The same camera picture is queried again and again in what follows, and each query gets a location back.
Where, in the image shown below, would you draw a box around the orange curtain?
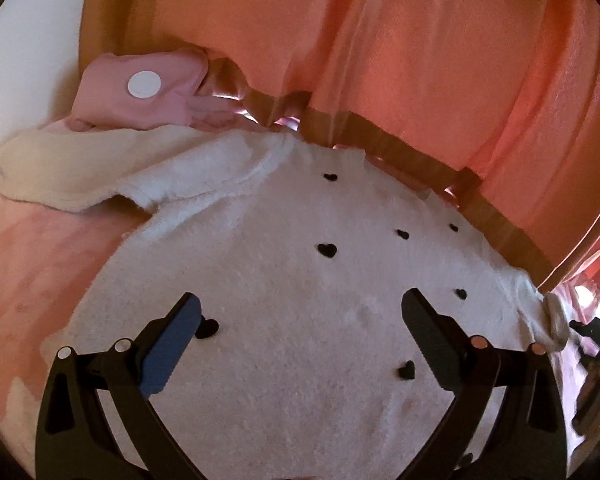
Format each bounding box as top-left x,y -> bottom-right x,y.
80,0 -> 600,297

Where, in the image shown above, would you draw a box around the white fluffy sweater black hearts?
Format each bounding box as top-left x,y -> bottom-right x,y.
0,127 -> 568,479

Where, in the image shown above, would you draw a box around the pink bed sheet white flowers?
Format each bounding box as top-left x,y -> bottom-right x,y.
0,173 -> 152,466

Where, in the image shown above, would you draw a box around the pink pillow with white dot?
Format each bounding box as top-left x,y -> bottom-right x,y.
66,49 -> 261,132

